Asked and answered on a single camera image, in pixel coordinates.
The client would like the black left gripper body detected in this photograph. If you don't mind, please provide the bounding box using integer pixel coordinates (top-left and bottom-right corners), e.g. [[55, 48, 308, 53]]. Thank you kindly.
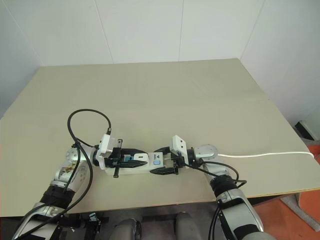
[[104, 138, 125, 179]]

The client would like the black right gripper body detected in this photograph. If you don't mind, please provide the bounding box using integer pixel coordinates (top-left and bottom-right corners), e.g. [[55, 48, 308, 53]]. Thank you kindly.
[[163, 150, 186, 176]]

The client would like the white power strip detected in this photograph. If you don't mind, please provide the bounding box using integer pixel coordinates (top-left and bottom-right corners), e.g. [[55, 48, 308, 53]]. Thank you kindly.
[[104, 151, 174, 177]]

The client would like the white charger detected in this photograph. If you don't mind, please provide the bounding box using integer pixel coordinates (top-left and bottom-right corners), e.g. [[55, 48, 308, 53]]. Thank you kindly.
[[133, 152, 151, 164]]

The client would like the dark rounded grey shape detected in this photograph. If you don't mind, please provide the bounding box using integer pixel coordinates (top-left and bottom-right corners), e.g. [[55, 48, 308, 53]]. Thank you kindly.
[[114, 211, 142, 240], [174, 211, 201, 240]]

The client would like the black device under table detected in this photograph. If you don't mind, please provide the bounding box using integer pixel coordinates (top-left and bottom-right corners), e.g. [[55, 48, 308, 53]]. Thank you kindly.
[[56, 211, 111, 240]]

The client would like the black and white box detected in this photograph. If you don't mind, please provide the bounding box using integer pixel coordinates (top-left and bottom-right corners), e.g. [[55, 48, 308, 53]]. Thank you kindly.
[[294, 119, 320, 141]]

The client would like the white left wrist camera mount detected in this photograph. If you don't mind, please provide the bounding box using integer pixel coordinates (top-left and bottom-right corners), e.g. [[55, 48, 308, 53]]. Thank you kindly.
[[95, 133, 119, 171]]

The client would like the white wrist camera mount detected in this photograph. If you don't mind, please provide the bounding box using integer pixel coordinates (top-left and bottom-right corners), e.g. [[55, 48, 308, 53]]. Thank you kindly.
[[95, 133, 119, 171], [169, 134, 189, 164]]

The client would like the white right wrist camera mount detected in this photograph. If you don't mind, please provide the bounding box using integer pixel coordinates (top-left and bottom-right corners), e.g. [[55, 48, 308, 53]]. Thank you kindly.
[[169, 134, 189, 164]]

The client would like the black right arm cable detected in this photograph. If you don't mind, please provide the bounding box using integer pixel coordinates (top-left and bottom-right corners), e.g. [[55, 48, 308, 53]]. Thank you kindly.
[[183, 162, 248, 240]]

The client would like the white power strip cable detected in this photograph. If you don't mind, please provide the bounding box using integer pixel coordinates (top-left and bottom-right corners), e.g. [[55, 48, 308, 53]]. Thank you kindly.
[[216, 150, 316, 159]]

